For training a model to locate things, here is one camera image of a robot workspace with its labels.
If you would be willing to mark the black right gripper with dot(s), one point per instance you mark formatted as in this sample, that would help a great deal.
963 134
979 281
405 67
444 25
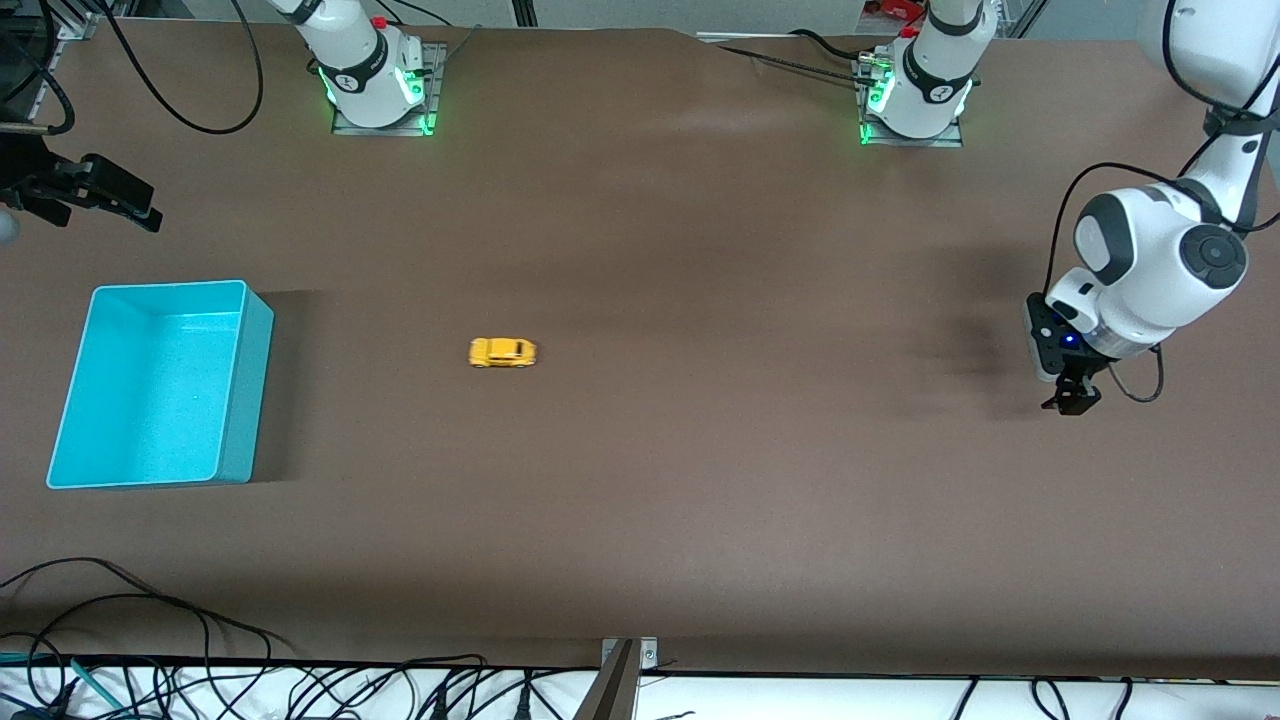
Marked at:
40 183

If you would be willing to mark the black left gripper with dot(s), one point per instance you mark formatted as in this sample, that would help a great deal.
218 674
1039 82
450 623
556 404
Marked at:
1074 387

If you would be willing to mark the yellow toy beetle car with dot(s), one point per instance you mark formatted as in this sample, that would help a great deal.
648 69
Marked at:
503 352

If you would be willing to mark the dark glass panel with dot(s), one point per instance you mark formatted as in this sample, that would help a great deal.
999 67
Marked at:
20 60

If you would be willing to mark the cyan plastic bin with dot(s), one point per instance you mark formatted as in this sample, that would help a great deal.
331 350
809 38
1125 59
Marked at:
150 390

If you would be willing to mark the red printed object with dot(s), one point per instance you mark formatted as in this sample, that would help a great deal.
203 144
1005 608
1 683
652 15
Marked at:
895 10

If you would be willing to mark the brown table cover sheet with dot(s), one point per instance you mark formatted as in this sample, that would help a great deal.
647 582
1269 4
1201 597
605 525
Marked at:
640 450

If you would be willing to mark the grey metal bar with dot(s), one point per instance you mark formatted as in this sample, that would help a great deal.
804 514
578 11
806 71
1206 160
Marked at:
610 695

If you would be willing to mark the black power plug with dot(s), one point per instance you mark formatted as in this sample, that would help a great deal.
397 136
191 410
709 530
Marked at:
524 700
437 705

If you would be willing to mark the aluminium frame profile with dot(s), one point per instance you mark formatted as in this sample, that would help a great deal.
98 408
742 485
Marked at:
1020 15
70 25
522 12

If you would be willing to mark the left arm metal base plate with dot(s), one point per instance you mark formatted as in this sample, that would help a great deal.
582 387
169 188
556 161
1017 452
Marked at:
910 142

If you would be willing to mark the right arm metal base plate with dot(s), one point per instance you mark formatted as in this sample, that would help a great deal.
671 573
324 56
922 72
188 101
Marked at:
436 85

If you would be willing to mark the metal corner bracket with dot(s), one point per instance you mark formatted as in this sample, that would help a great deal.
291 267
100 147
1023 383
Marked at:
648 655

